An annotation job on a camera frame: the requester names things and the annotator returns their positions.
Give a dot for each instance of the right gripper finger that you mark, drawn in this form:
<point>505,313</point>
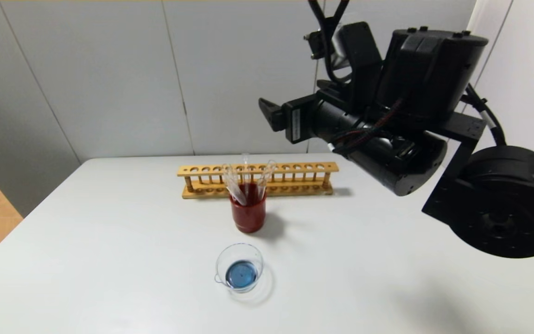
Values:
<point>274,116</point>

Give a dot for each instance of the wooden test tube rack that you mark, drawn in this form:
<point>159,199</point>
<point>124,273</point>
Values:
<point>202,193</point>

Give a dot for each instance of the clear glass dish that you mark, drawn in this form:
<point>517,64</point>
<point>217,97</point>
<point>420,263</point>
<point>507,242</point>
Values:
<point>241,273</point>

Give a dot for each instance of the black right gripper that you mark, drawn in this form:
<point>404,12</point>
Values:
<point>424,79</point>

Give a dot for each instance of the red plastic cup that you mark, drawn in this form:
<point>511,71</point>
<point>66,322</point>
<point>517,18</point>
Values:
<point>247,215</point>

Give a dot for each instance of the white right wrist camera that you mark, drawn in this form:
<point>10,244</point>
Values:
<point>343,51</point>

